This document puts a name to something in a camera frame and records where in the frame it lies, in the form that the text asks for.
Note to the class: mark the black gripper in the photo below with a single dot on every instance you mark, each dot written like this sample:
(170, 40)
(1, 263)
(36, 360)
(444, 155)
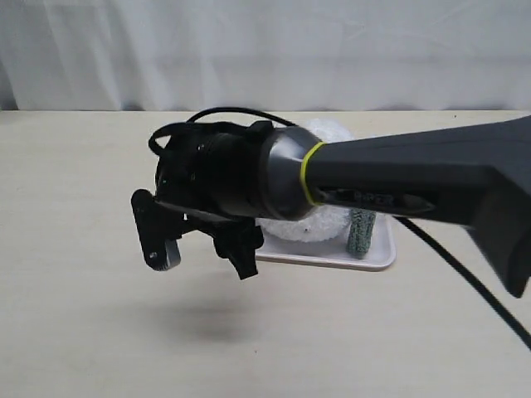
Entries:
(213, 171)

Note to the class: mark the white plush snowman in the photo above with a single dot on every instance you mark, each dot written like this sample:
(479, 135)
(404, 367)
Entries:
(326, 222)

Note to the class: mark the white rectangular plastic tray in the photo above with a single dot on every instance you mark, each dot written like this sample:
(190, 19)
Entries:
(332, 253)

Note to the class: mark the green fuzzy knitted scarf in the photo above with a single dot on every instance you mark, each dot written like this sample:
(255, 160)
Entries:
(360, 232)

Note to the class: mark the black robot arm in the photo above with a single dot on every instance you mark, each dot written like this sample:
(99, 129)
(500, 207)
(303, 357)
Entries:
(477, 177)

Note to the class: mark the white curtain backdrop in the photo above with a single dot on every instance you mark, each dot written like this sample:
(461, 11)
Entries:
(283, 55)

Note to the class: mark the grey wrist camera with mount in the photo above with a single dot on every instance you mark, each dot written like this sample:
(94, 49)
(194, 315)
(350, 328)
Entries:
(159, 229)

